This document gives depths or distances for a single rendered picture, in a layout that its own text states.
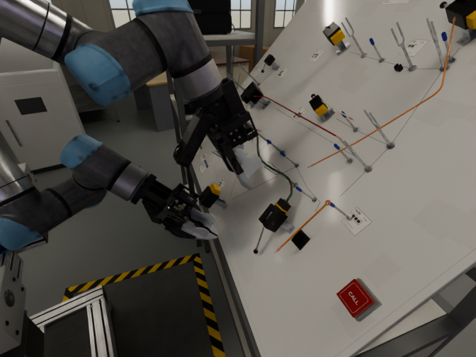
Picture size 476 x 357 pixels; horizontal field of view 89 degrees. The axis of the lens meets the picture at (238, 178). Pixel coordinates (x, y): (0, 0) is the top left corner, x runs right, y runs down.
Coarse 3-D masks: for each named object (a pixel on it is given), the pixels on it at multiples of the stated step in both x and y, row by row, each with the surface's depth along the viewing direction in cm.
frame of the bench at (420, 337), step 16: (208, 240) 150; (224, 288) 123; (448, 304) 76; (448, 320) 72; (400, 336) 68; (416, 336) 68; (432, 336) 68; (368, 352) 65; (384, 352) 65; (400, 352) 65; (416, 352) 68; (432, 352) 80
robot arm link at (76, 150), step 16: (80, 144) 46; (96, 144) 48; (64, 160) 46; (80, 160) 46; (96, 160) 47; (112, 160) 48; (128, 160) 52; (80, 176) 48; (96, 176) 47; (112, 176) 47
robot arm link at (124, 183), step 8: (128, 168) 49; (136, 168) 50; (120, 176) 48; (128, 176) 48; (136, 176) 49; (144, 176) 50; (120, 184) 48; (128, 184) 48; (136, 184) 49; (112, 192) 49; (120, 192) 49; (128, 192) 49; (128, 200) 51
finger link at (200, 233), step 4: (184, 224) 54; (188, 224) 54; (192, 224) 57; (184, 228) 55; (188, 228) 55; (192, 228) 55; (196, 228) 54; (200, 228) 53; (204, 228) 53; (188, 232) 55; (192, 232) 56; (196, 232) 56; (200, 232) 55; (204, 232) 54; (208, 232) 54; (196, 236) 56; (200, 236) 56; (204, 236) 56; (208, 236) 58; (212, 236) 58; (216, 236) 59
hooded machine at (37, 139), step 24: (0, 48) 227; (24, 48) 235; (0, 72) 230; (24, 72) 234; (48, 72) 243; (0, 96) 233; (24, 96) 242; (48, 96) 252; (0, 120) 241; (24, 120) 251; (48, 120) 261; (72, 120) 273; (24, 144) 260; (48, 144) 272; (48, 168) 287
